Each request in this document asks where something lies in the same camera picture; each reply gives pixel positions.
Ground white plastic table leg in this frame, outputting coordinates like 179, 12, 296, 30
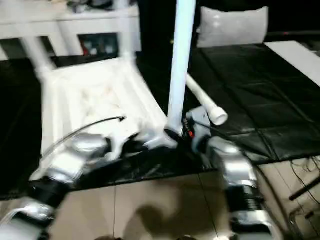
17, 34, 60, 78
164, 0, 197, 136
114, 0, 137, 63
186, 73, 229, 126

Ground white plastic table top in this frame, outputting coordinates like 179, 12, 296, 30
37, 56, 178, 161

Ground black work mat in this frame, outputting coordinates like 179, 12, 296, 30
0, 42, 320, 201

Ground black speaker with gold label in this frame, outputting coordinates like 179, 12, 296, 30
138, 0, 203, 51

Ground grey cushion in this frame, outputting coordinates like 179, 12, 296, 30
196, 6, 270, 49

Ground white flat panel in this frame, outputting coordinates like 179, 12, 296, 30
264, 41, 320, 87

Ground black stand leg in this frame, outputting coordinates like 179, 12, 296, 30
289, 178, 320, 201

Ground black rod with red dot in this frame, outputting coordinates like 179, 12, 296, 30
267, 31, 320, 38

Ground grey helmet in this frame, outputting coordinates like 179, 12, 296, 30
88, 0, 116, 10

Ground white sideboard with glass doors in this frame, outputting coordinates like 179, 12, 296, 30
0, 0, 142, 61

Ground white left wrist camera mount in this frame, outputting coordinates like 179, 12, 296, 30
107, 132, 141, 161

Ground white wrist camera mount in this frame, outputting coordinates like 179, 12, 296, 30
186, 106, 213, 153
107, 132, 141, 161

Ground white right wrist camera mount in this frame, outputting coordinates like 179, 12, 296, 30
186, 106, 213, 153

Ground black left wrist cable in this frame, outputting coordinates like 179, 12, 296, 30
37, 115, 127, 161

